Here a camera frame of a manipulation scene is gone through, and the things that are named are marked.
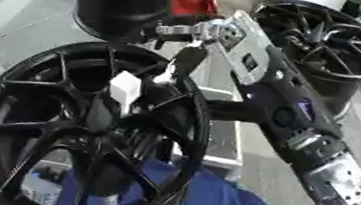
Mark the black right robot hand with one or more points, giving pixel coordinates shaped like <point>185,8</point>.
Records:
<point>191,60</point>

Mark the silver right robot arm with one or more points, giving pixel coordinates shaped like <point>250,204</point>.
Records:
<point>283,105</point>

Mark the white pin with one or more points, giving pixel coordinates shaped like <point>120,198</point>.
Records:
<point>125,88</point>

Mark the black wheel rim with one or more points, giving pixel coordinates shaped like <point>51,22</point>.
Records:
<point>333,85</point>
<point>118,8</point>

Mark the black spoked wheel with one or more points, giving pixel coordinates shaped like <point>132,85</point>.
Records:
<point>95,149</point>

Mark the grey metal case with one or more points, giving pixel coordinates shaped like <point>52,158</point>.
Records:
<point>223,141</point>

